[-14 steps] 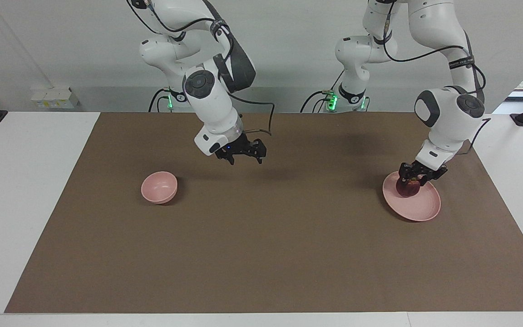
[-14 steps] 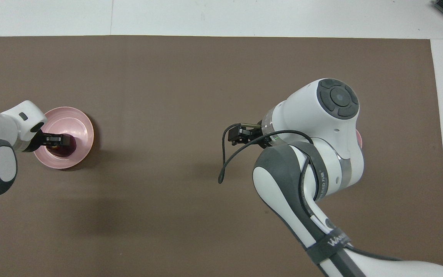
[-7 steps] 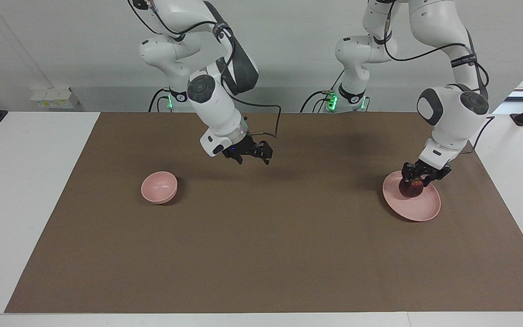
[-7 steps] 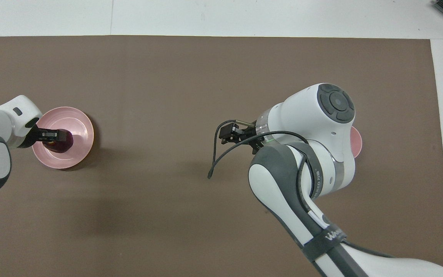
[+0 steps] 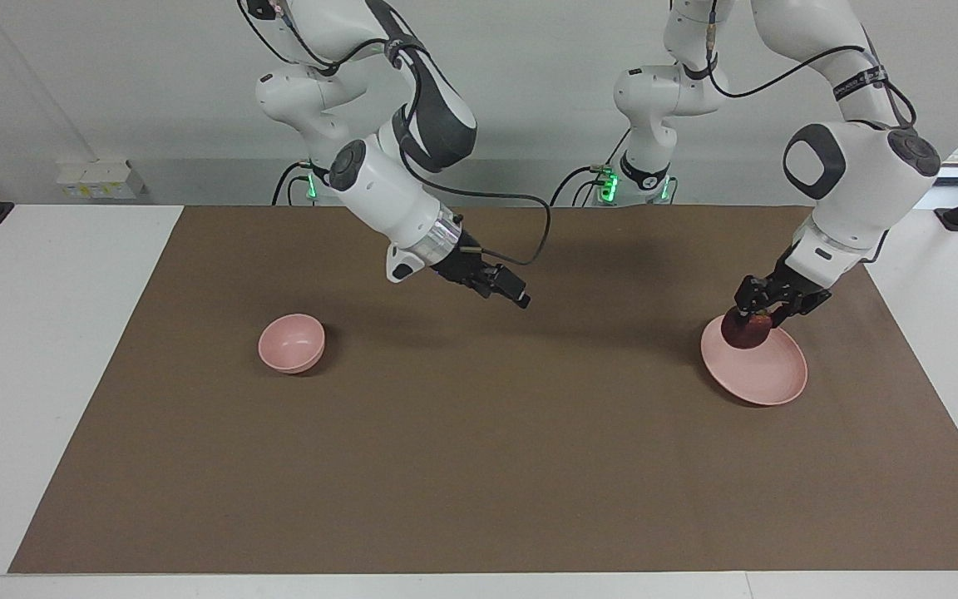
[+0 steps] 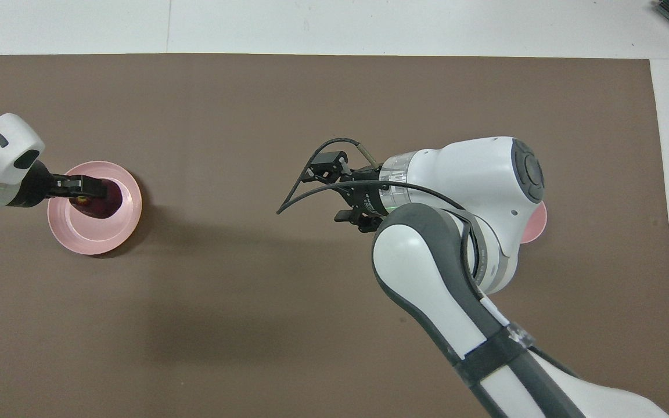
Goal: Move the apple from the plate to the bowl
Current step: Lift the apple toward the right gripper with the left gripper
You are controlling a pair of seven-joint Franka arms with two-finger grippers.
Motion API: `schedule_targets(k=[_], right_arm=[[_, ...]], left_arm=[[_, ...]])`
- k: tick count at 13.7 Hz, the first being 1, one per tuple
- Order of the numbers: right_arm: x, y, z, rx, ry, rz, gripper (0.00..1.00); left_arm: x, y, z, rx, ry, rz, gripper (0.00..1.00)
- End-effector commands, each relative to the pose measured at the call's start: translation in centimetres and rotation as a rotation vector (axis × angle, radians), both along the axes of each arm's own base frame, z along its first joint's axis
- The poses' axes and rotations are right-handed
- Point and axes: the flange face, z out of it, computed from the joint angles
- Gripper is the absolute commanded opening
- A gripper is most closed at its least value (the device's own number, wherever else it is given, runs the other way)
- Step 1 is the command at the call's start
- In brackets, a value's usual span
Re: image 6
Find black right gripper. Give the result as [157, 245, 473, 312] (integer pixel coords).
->
[305, 151, 396, 233]

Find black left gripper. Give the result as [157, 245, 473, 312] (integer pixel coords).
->
[6, 160, 110, 207]

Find dark red apple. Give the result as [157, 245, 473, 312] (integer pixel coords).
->
[69, 180, 124, 219]

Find pink plate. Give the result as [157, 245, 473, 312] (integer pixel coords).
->
[47, 161, 142, 255]

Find pink bowl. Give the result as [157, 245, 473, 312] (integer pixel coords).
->
[517, 202, 548, 244]

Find brown table mat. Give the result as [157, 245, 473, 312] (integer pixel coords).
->
[0, 53, 669, 418]

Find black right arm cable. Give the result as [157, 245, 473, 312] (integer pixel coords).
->
[276, 138, 466, 215]

